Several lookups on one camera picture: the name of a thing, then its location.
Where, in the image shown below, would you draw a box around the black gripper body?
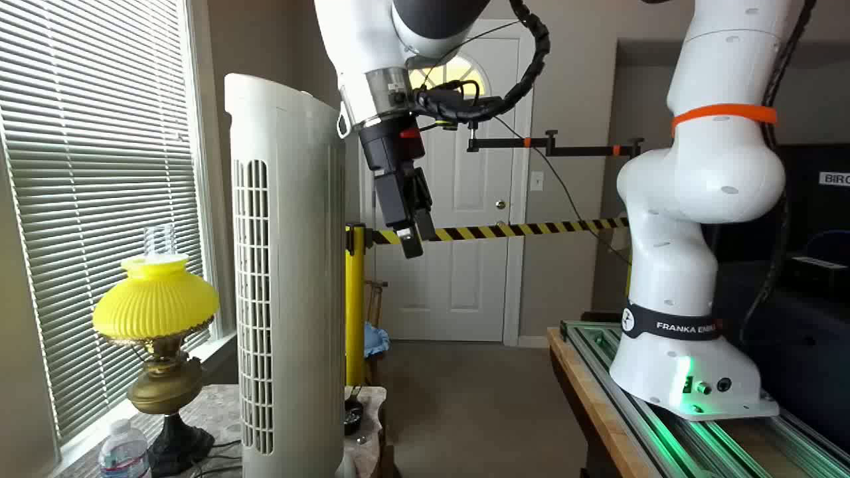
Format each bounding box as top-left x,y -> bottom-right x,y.
359,114 -> 429,228

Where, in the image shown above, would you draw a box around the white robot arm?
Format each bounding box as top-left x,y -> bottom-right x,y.
314,0 -> 790,423

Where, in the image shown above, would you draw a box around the yellow black striped barrier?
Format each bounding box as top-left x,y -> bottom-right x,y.
365,216 -> 630,248

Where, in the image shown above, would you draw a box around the white panel door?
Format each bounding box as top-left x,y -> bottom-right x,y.
365,20 -> 534,345

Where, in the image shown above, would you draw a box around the black clamp bar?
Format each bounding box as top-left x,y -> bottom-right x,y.
466,134 -> 643,158

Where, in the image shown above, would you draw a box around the white tower fan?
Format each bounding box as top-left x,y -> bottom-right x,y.
226,74 -> 345,478

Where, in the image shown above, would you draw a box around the marble side table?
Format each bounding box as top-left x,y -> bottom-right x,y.
49,386 -> 399,478

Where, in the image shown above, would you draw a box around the yellow shade oil lamp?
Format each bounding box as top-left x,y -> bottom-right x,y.
93,224 -> 217,478

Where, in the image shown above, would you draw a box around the wooden table with rails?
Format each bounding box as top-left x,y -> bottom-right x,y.
547,322 -> 850,478

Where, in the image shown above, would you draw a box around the white window blinds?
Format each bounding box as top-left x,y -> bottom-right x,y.
0,0 -> 201,442

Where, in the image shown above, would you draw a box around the clear plastic water bottle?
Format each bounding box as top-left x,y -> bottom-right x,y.
98,421 -> 150,478

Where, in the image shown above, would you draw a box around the yellow post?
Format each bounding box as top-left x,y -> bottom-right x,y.
345,224 -> 363,386

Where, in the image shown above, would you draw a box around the black corrugated cable conduit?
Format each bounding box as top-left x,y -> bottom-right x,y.
405,0 -> 551,126

